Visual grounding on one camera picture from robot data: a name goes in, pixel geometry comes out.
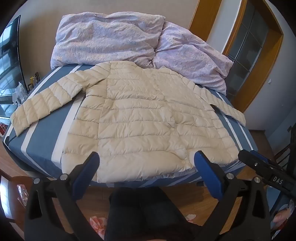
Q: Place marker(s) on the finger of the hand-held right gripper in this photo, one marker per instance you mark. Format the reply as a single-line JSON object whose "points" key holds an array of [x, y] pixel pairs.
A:
{"points": [[261, 165]]}

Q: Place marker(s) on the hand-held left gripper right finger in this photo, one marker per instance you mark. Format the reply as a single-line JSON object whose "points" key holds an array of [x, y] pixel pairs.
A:
{"points": [[205, 169]]}

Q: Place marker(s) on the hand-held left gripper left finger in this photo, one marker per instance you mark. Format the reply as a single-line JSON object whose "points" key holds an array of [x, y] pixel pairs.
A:
{"points": [[89, 167]]}

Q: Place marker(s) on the cream puffer jacket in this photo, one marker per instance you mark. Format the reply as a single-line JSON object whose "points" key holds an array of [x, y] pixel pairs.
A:
{"points": [[138, 115]]}

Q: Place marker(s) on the dark chair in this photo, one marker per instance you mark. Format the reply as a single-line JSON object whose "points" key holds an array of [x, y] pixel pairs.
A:
{"points": [[286, 153]]}

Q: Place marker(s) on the pink floral slipper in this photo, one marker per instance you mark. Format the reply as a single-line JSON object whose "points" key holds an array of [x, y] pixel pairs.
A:
{"points": [[97, 223]]}

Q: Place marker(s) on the bed with blue striped sheet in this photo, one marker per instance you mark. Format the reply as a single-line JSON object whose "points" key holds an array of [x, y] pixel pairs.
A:
{"points": [[40, 139]]}

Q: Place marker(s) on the person's legs in dark trousers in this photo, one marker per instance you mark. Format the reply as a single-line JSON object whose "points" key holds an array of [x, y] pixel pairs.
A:
{"points": [[148, 215]]}

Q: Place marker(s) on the reddish wooden chair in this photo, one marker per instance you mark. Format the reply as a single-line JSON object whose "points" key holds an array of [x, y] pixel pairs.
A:
{"points": [[10, 199]]}

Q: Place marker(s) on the crumpled clear plastic bag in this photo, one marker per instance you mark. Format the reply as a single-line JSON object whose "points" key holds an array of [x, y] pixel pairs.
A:
{"points": [[19, 92]]}

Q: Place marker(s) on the yellow bottles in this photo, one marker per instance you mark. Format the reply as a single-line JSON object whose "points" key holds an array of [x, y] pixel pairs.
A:
{"points": [[34, 80]]}

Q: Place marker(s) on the lilac floral quilt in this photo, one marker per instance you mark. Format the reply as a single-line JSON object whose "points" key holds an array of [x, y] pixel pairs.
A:
{"points": [[111, 37]]}

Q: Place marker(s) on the flat screen television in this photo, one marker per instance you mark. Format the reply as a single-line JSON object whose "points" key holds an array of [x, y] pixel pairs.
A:
{"points": [[10, 58]]}

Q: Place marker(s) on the wooden door frame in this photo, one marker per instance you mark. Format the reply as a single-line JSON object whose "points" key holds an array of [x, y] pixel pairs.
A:
{"points": [[261, 76]]}

